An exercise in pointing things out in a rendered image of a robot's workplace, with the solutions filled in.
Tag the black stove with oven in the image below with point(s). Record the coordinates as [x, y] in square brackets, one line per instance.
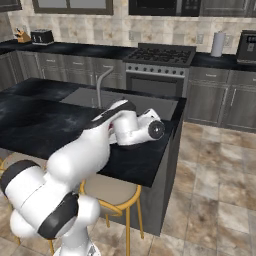
[156, 71]

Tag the grey base cupboards run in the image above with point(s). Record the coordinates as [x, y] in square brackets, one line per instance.
[220, 96]
[66, 68]

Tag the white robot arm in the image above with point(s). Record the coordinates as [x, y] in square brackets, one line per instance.
[83, 156]

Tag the silver tap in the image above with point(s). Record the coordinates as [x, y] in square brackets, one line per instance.
[99, 86]

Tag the dark framed window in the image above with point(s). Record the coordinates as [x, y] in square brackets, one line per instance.
[71, 6]

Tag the red steak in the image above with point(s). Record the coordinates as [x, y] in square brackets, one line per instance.
[110, 127]

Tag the white plate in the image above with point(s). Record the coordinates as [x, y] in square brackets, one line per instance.
[112, 138]

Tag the white paper towel roll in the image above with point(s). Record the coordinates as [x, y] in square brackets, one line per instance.
[218, 44]

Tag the grey kitchen island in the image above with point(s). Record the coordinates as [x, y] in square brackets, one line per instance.
[160, 196]

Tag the black microwave oven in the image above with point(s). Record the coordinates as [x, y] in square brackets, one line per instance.
[160, 6]

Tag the black coffee machine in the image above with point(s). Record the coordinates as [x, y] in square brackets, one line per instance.
[247, 46]

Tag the dark grey wall cupboards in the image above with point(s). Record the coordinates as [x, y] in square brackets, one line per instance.
[9, 4]
[230, 7]

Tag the wooden knife block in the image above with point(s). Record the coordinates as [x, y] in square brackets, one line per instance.
[23, 36]

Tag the black toaster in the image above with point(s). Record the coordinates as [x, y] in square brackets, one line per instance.
[42, 37]

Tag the yellow stool with beige seat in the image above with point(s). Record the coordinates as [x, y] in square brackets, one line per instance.
[110, 191]
[13, 159]

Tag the grey wall socket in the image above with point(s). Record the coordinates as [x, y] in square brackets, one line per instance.
[199, 38]
[134, 35]

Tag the grey sink basin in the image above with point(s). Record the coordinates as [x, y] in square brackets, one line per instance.
[80, 97]

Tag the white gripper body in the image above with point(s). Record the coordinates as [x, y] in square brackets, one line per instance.
[149, 115]

